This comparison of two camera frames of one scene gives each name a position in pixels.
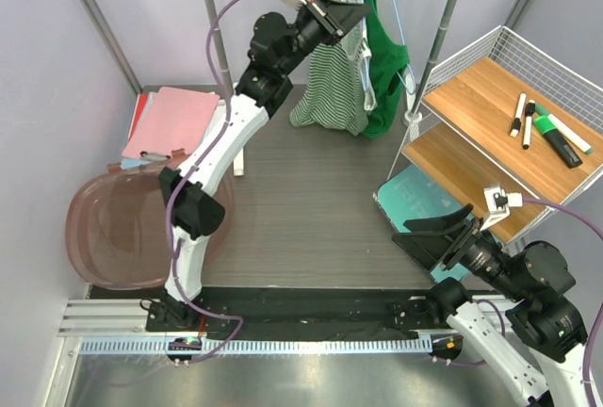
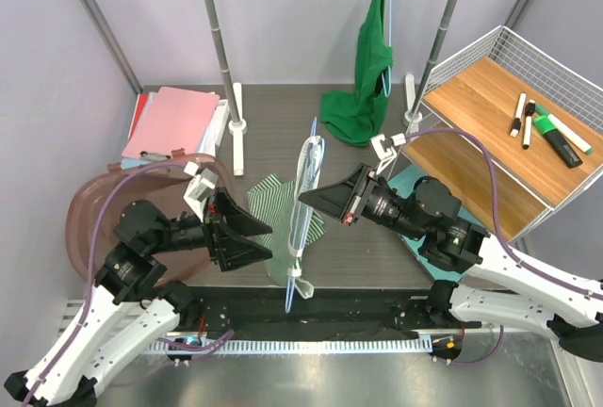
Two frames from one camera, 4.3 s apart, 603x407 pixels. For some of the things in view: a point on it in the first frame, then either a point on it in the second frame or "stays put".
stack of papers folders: x=169 y=120 stays put
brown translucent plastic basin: x=120 y=228 stays put
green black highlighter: x=545 y=125 stays put
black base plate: x=364 y=313 stays put
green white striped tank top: x=341 y=89 → x=295 y=225
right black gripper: x=429 y=240 → x=338 y=199
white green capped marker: x=584 y=147 stays put
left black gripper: x=339 y=18 → x=236 y=250
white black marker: x=519 y=115 stays put
